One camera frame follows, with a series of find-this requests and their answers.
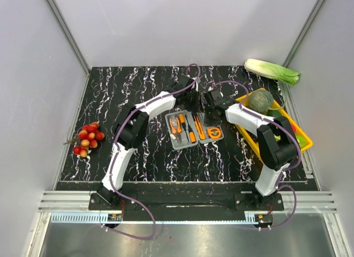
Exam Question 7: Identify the toy lychee bunch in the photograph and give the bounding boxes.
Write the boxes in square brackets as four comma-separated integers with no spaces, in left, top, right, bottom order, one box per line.
[64,122,106,158]

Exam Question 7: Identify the toy cantaloupe melon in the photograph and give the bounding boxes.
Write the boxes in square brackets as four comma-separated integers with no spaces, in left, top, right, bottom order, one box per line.
[248,89,274,114]

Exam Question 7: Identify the toy green avocado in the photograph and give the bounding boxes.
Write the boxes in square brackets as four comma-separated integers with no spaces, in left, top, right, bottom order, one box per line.
[267,110,283,119]

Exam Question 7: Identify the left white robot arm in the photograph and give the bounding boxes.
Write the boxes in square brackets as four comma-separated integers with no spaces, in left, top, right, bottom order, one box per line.
[97,75,200,210]

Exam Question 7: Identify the orange handled pliers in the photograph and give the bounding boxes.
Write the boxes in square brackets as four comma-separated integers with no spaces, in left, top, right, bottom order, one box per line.
[169,116,182,143]

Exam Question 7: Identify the yellow plastic bin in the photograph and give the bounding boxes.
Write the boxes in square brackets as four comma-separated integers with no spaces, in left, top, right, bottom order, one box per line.
[235,88,313,159]

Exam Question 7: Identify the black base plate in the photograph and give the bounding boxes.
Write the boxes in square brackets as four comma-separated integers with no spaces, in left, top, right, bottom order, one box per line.
[88,181,285,212]

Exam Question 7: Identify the short orange screwdriver handle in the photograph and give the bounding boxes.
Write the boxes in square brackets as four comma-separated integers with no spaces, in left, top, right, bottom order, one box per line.
[189,127,196,143]

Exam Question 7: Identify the orange tape measure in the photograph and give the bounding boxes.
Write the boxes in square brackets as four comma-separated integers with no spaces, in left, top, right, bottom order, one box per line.
[207,127,222,139]

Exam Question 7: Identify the grey plastic tool case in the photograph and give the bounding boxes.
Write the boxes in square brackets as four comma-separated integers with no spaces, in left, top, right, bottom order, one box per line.
[165,110,224,150]

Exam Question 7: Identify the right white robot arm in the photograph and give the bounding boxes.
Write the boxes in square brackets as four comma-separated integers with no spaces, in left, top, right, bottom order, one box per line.
[204,89,301,210]

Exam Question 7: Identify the toy napa cabbage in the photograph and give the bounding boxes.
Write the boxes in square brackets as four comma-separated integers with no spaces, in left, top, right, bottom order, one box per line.
[244,59,300,86]

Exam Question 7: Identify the orange utility knife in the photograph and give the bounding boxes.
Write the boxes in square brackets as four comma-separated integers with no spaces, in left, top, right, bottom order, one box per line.
[193,114,206,140]

